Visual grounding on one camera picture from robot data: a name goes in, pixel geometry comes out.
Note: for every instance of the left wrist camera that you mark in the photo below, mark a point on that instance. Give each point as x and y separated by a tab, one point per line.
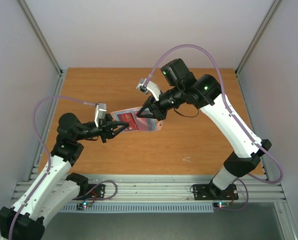
100	111

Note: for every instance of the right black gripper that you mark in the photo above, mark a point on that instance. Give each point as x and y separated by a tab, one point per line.
158	108

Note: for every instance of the pink leather card holder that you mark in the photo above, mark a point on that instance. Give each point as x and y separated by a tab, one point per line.
144	124

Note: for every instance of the aluminium rail frame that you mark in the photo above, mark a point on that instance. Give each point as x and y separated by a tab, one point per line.
157	166

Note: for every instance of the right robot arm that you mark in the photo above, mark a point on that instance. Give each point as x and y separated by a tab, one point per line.
205	94

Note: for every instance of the left aluminium corner post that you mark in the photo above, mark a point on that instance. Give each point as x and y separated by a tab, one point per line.
32	21

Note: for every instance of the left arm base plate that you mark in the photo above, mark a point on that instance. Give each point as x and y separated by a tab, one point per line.
96	192

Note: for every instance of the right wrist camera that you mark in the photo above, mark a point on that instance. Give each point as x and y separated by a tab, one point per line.
151	87

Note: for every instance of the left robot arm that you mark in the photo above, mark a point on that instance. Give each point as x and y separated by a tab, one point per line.
28	217

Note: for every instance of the aluminium corner post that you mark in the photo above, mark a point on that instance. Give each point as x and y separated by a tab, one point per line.
32	21
258	34

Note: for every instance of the right aluminium corner post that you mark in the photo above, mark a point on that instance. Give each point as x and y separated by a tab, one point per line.
258	34

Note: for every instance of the red VIP card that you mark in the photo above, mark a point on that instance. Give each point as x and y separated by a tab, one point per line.
130	119

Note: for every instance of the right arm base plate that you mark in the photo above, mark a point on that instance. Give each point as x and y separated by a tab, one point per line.
202	192

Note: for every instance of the grey slotted cable duct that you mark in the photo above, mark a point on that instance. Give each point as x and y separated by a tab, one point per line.
140	207

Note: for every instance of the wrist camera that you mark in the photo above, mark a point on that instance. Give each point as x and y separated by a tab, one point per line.
151	87
100	111

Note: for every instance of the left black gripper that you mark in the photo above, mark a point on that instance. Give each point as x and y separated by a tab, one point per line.
107	129

